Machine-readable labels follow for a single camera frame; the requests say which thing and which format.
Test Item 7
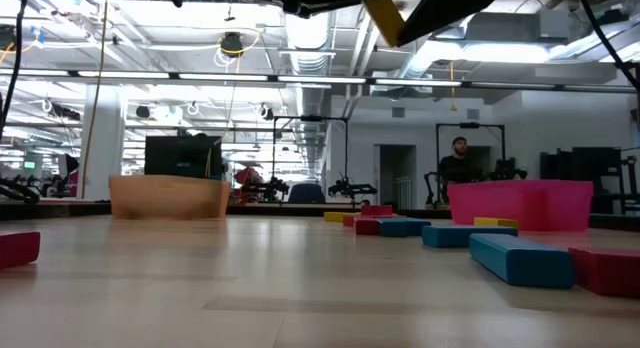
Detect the yellow wooden block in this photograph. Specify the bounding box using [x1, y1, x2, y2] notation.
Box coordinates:
[361, 0, 407, 48]
[322, 211, 362, 224]
[473, 216, 520, 230]

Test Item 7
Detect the orange plastic bin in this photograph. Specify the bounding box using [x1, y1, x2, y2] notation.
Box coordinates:
[108, 174, 233, 220]

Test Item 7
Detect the red plastic bin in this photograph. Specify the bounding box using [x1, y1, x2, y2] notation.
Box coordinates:
[447, 179, 595, 233]

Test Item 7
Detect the blue wooden block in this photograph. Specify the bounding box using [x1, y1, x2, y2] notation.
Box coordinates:
[421, 225, 520, 249]
[377, 218, 412, 238]
[468, 232, 577, 290]
[408, 218, 433, 237]

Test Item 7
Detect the long overhead light bar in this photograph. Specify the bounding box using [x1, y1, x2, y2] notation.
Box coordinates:
[0, 67, 640, 95]

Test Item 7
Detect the black ceiling device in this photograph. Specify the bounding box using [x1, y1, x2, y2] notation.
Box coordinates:
[0, 23, 16, 53]
[219, 31, 245, 57]

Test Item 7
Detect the white column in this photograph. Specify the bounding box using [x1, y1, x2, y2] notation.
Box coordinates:
[79, 83, 127, 199]

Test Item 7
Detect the dark doorway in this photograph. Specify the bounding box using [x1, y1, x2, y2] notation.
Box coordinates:
[467, 145, 494, 182]

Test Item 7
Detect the person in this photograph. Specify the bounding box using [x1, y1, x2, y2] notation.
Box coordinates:
[438, 136, 484, 204]

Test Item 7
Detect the black monitor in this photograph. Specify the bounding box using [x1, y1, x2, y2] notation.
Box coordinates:
[144, 135, 224, 182]

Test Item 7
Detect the background black box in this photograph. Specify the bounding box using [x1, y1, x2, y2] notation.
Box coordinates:
[494, 157, 517, 182]

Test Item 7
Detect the white radiator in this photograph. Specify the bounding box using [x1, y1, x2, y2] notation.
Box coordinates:
[395, 177, 414, 212]

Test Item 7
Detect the red background object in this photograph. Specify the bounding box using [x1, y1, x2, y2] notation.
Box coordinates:
[233, 166, 264, 204]

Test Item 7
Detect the dark blue office chair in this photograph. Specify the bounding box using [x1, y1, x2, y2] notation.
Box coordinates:
[288, 182, 327, 205]

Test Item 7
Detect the black cabinet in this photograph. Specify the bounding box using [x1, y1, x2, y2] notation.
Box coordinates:
[538, 146, 624, 214]

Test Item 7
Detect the black stand with yellow part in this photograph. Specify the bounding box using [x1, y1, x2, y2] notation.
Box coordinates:
[619, 155, 640, 214]

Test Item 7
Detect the wide silver ventilation duct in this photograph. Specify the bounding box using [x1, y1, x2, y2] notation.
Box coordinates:
[278, 7, 336, 154]

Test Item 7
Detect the slanted silver ventilation duct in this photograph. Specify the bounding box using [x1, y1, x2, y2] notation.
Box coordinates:
[399, 0, 501, 79]

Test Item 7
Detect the hanging yellow cable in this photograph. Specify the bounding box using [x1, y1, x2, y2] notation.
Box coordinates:
[79, 0, 111, 200]

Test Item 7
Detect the black metal rig frame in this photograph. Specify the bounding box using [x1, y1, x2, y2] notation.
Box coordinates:
[434, 121, 507, 202]
[271, 114, 351, 205]

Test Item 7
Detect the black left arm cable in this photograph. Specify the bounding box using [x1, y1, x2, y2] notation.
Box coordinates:
[0, 0, 30, 139]

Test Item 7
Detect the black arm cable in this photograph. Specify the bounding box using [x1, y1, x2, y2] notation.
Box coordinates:
[574, 0, 640, 94]
[0, 0, 30, 139]

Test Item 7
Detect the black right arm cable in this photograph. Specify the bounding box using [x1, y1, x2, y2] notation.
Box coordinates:
[574, 0, 640, 94]

